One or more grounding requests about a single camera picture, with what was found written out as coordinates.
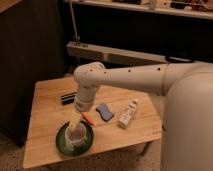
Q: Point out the grey long case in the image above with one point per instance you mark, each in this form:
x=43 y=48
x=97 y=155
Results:
x=113 y=55

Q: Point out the white cup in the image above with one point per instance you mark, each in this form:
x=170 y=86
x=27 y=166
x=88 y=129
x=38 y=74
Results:
x=77 y=137

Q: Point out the wooden shelf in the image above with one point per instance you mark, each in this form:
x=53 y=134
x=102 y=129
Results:
x=143 y=8

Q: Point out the black case handle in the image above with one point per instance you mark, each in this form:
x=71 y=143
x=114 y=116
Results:
x=177 y=60

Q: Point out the green ceramic bowl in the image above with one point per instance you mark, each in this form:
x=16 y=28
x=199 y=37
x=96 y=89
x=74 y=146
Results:
x=77 y=151

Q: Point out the blue sponge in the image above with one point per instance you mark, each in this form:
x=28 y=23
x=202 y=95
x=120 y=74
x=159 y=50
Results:
x=105 y=114

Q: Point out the metal pole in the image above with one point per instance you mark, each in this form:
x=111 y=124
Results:
x=76 y=36

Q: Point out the white tube bottle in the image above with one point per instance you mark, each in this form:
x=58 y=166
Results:
x=128 y=114

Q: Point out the orange carrot toy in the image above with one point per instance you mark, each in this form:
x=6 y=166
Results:
x=88 y=118

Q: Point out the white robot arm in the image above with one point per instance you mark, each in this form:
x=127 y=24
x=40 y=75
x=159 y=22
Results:
x=158 y=79

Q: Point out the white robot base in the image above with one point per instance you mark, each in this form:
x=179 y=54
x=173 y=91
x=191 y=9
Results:
x=187 y=129

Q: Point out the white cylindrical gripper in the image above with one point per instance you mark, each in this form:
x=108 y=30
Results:
x=83 y=102

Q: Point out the black rectangular box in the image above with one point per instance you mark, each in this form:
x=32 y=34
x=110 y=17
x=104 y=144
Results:
x=68 y=98

